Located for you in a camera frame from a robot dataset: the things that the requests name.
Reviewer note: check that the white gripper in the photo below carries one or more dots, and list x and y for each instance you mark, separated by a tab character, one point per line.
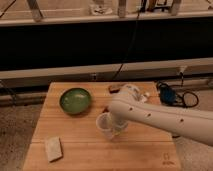
117	127

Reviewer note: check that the white ceramic cup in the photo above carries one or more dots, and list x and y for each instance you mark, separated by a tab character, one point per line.
105	125

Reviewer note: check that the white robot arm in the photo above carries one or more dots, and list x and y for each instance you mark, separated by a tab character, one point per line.
193	124

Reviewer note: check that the green ceramic bowl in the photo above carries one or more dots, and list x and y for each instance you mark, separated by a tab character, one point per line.
75	101

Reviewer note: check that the brown wooden brush block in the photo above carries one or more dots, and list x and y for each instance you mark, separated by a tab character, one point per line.
114	88

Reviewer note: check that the white plastic bottle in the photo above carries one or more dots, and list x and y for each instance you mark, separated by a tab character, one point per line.
145	97

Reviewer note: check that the wooden cutting board table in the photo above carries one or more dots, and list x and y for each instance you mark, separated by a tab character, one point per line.
85	148

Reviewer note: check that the blue device on floor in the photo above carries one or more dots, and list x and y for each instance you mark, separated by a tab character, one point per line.
167	95

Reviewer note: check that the grey sponge block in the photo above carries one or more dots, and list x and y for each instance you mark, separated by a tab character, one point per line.
53	149

